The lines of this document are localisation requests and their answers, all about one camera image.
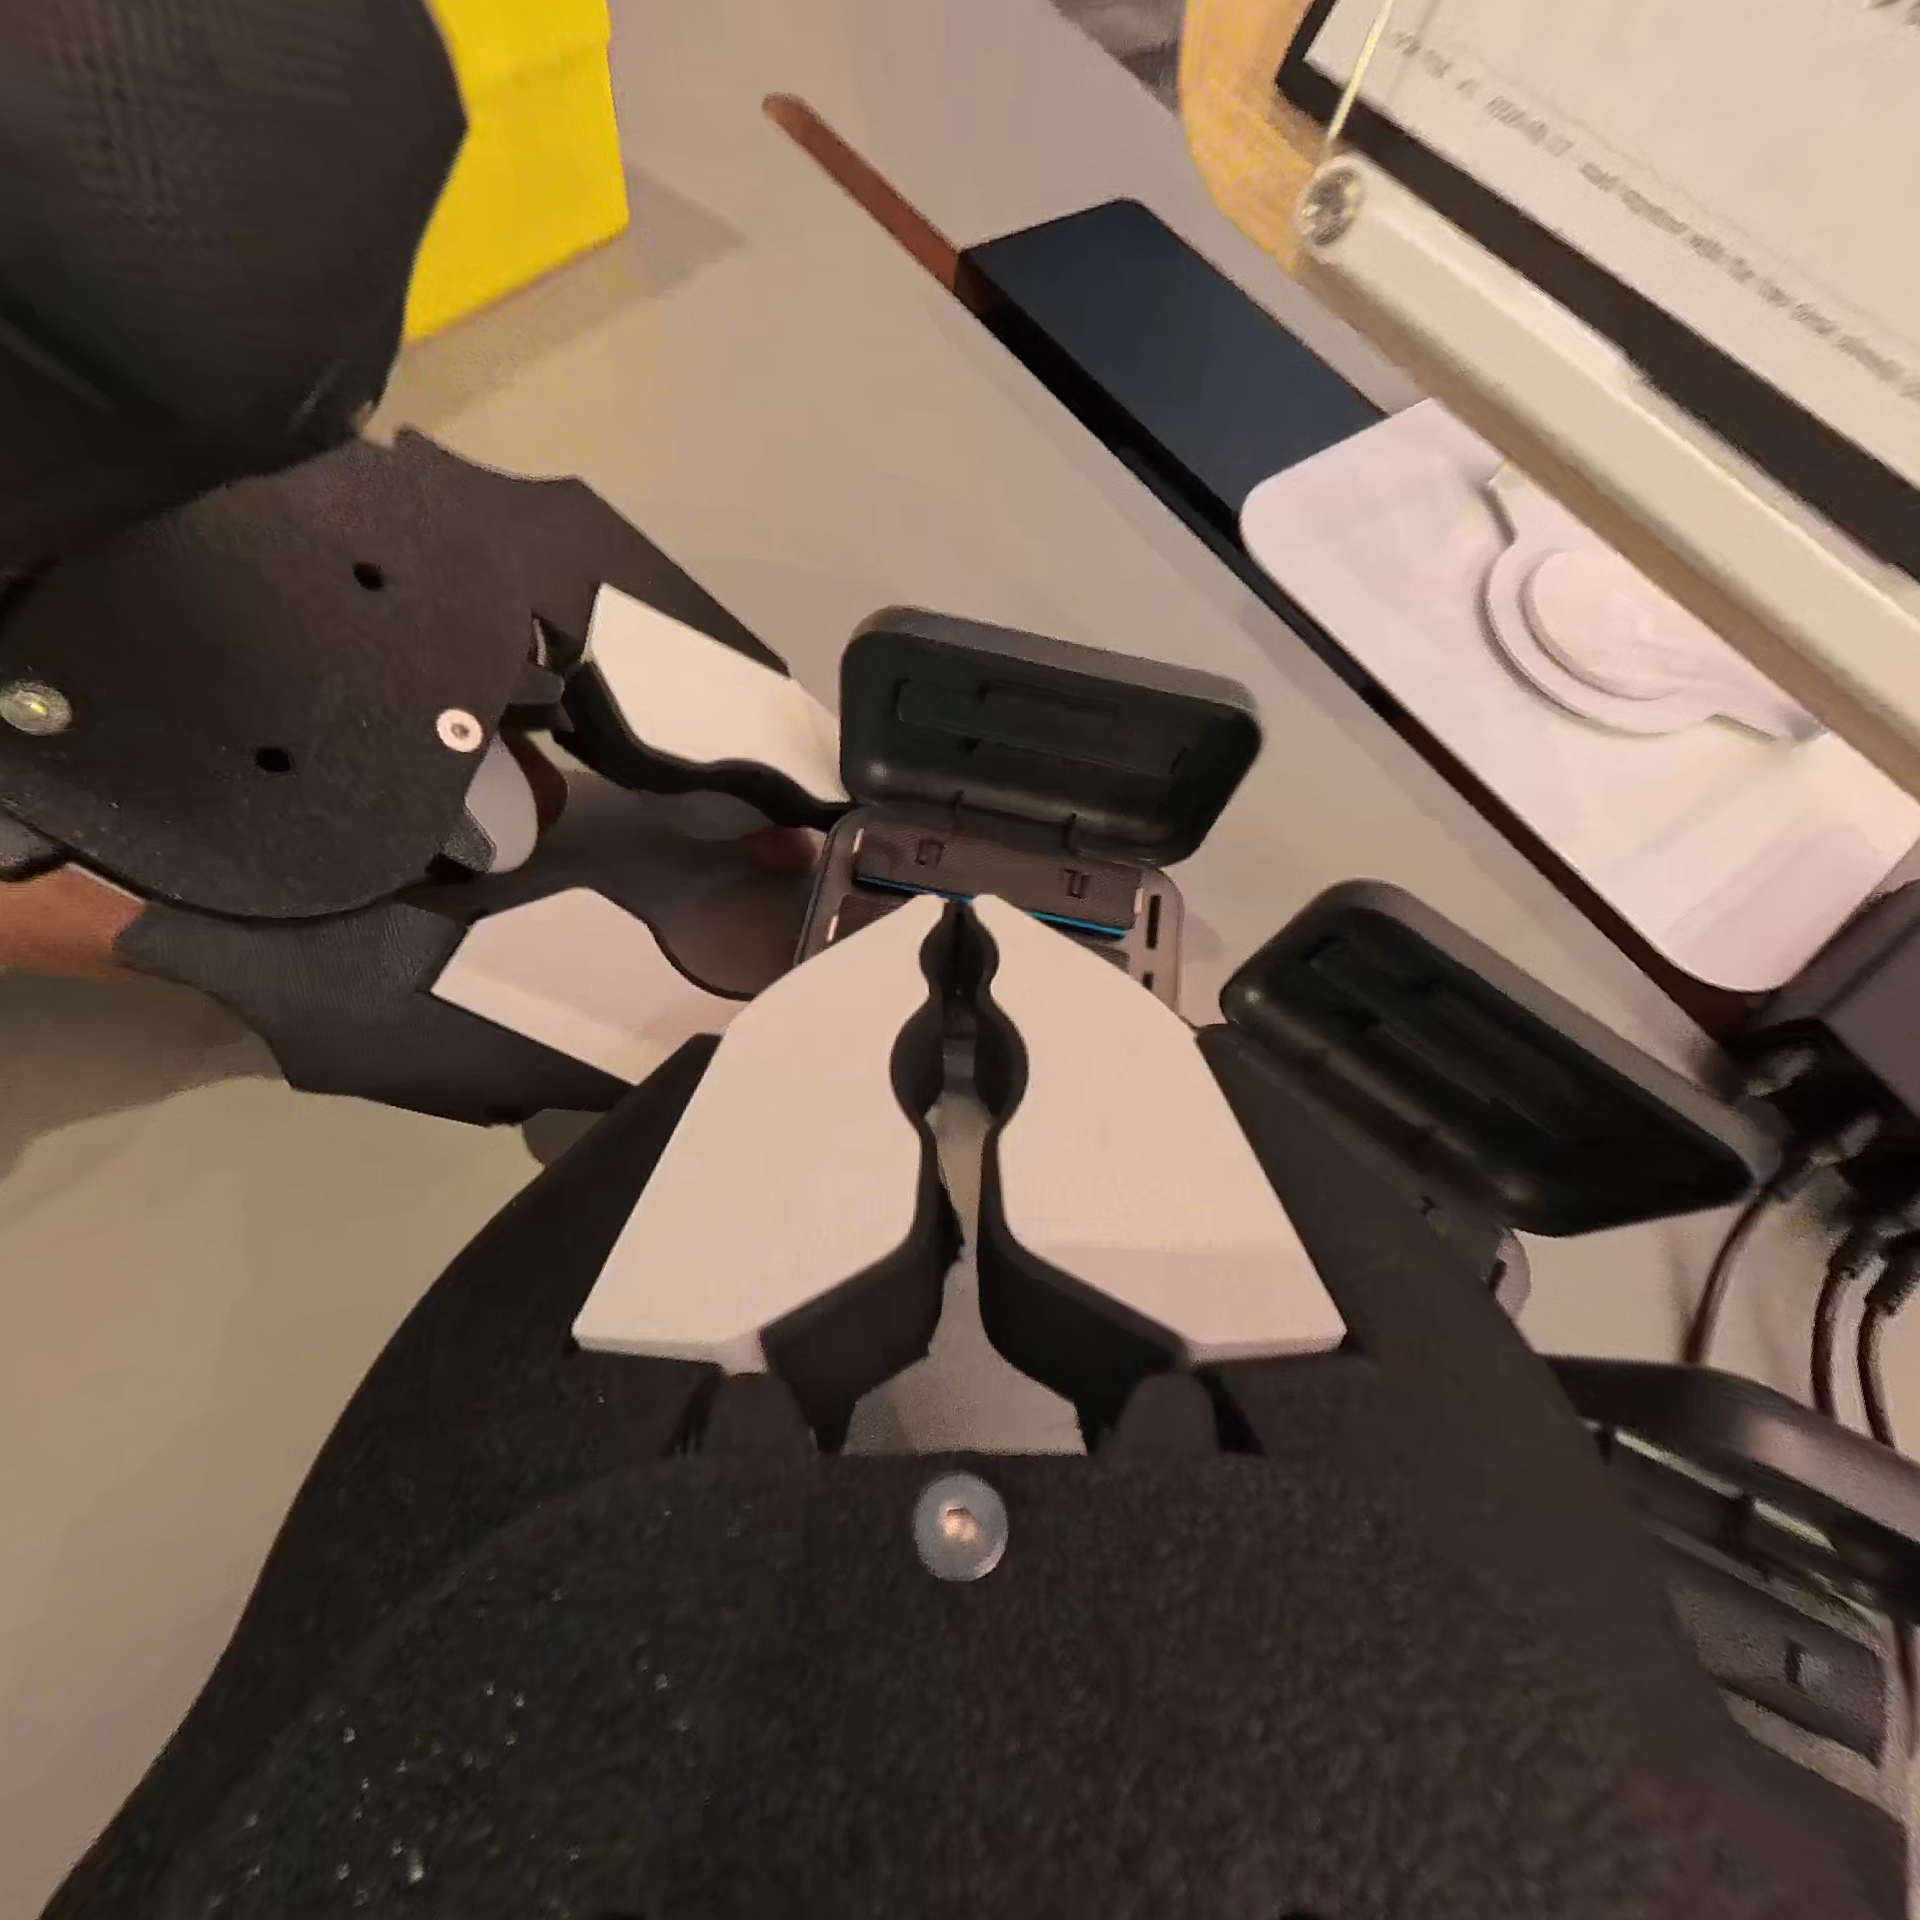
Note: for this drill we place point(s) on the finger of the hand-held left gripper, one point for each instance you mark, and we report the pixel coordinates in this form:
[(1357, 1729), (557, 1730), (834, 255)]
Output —
[(705, 691), (586, 974)]

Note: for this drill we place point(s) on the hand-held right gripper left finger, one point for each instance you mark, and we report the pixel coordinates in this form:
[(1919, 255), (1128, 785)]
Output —
[(781, 1184)]

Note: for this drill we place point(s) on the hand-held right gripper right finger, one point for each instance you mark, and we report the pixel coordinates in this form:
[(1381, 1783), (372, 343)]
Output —
[(1156, 1184)]

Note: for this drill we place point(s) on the black battery charger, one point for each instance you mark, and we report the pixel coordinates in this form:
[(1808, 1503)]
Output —
[(1470, 1049), (1757, 1440), (1049, 721)]

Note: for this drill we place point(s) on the yellow plastic bin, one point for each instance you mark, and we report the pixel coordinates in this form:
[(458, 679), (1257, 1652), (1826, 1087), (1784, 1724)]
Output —
[(524, 148)]

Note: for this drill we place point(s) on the person's left hand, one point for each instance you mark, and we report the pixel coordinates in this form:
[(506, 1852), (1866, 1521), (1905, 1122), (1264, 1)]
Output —
[(61, 921)]

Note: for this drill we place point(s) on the white stand base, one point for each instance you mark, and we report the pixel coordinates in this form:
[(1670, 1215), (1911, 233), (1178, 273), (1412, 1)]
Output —
[(1425, 599)]

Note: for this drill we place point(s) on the black power hub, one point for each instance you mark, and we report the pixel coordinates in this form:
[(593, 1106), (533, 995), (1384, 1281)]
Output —
[(1861, 1020)]

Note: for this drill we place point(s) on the wooden display board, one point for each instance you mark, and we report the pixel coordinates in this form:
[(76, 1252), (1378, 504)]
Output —
[(1230, 136)]

